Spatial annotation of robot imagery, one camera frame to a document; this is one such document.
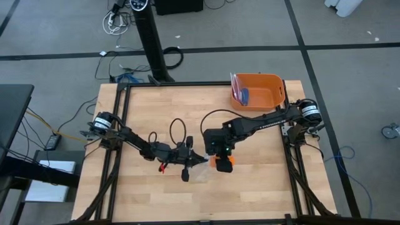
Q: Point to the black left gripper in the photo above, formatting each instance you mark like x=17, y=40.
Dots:
x=184, y=156

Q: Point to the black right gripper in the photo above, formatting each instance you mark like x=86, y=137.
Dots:
x=218, y=140

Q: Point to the clear plastic zip bag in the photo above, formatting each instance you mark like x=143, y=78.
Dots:
x=203, y=173

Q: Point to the orange elastic bandage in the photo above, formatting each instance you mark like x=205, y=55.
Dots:
x=212, y=161

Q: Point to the orange plastic bin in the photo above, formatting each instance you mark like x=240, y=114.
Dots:
x=265, y=93

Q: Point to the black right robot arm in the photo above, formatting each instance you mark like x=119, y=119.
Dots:
x=268, y=122

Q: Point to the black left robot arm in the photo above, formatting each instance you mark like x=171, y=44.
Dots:
x=134, y=140

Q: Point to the white item in basket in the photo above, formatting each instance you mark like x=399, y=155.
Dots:
x=240, y=93

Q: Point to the black tower fan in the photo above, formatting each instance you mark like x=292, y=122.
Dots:
x=151, y=40

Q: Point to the black floor box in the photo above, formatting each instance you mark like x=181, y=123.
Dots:
x=178, y=6

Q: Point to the white small floor adapter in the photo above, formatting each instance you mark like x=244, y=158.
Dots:
x=103, y=53

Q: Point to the black power adapter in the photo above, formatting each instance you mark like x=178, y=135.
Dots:
x=52, y=142

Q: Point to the white shelf box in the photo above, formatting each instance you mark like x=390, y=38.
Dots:
x=47, y=190

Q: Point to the black desk leg beam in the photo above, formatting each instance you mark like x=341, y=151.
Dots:
x=37, y=172

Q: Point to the grey caster wheel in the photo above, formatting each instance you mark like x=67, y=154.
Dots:
x=389, y=132

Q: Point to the white moulded foam seat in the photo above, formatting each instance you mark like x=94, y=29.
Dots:
x=343, y=7

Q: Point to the black desk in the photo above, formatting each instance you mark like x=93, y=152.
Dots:
x=14, y=109

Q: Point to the black aluminium table frame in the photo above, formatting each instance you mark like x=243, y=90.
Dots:
x=187, y=84

